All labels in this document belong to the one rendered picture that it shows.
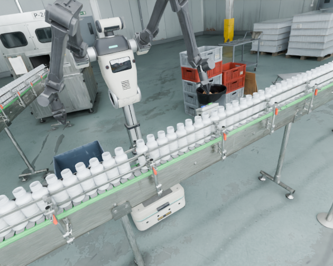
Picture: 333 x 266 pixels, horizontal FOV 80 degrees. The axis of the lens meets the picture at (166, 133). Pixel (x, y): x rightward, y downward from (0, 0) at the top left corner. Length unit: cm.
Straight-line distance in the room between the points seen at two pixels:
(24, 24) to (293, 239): 478
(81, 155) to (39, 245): 68
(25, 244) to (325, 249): 197
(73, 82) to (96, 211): 373
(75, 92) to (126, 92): 319
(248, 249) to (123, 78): 163
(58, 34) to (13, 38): 371
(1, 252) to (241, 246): 157
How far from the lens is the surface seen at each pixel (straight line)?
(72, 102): 472
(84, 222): 110
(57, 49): 104
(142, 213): 185
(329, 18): 715
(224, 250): 191
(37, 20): 450
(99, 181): 99
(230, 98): 419
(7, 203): 101
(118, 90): 147
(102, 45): 149
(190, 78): 344
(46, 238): 111
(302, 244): 209
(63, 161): 159
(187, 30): 123
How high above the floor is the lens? 168
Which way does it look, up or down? 31 degrees down
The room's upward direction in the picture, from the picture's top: 9 degrees counter-clockwise
